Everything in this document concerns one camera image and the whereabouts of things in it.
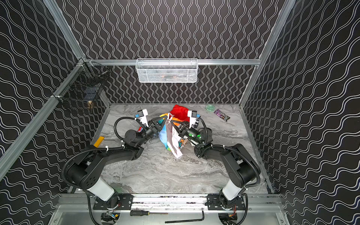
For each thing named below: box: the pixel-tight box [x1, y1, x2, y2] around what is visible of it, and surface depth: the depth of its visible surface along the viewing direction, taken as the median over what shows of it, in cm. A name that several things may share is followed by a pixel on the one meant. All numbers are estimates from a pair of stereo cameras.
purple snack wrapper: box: [213, 108, 231, 122], surface depth 115 cm
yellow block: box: [93, 135, 105, 148], surface depth 100 cm
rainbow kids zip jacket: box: [158, 104, 190, 158], surface depth 80 cm
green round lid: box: [205, 104, 216, 112], surface depth 119 cm
